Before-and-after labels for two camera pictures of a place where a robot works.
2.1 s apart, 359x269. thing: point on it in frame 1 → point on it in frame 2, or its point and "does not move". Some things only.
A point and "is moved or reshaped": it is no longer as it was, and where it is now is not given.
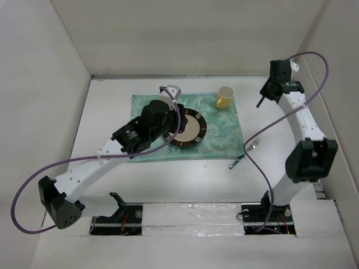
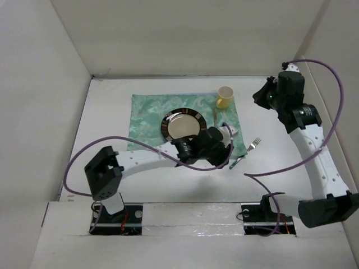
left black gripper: x=174 y=114 → x=221 y=157
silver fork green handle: x=253 y=146 does not move
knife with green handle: x=261 y=100 is moved or reshaped
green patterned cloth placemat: x=222 y=138 does not move
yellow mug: x=225 y=95 does not move
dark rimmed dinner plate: x=194 y=130 does not move
